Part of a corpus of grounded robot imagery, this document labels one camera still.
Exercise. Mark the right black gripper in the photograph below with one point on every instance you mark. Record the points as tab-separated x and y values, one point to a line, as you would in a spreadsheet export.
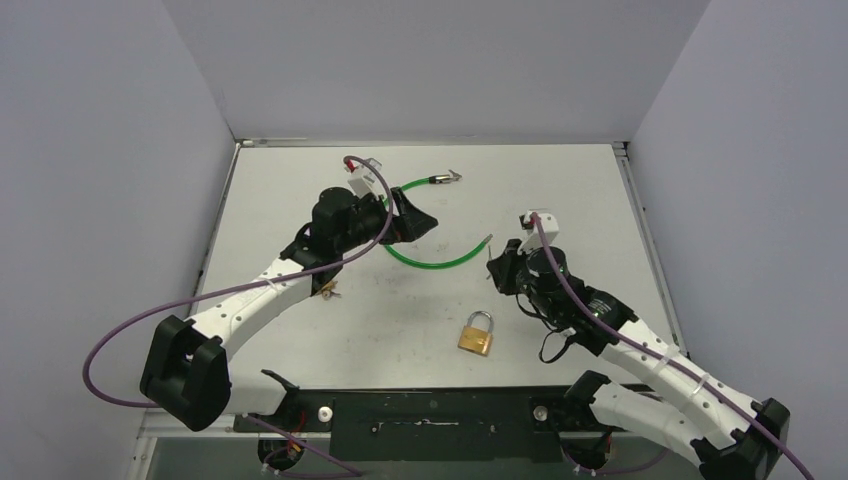
510	265

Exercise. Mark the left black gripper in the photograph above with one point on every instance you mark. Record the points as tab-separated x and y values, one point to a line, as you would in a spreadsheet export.
410	224

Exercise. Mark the green cable lock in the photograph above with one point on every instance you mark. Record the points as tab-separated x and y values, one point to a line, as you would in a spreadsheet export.
443	265

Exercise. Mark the brass padlock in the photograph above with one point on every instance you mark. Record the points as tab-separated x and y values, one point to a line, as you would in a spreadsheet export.
476	340
328	291

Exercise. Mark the brass padlock keys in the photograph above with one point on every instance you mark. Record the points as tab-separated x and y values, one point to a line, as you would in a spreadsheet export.
489	259

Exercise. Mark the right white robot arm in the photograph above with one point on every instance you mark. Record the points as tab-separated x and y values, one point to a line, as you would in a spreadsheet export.
725	434

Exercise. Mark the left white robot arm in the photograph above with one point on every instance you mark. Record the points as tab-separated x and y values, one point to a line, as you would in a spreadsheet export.
187	368

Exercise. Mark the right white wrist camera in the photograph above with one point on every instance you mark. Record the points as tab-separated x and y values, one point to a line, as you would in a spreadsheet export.
534	221

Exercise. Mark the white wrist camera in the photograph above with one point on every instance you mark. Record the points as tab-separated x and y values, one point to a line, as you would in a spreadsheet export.
362	179
534	221

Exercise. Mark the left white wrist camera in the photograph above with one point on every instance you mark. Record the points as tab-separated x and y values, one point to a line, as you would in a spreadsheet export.
362	179

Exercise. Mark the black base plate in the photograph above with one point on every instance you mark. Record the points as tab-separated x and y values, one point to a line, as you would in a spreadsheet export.
472	424

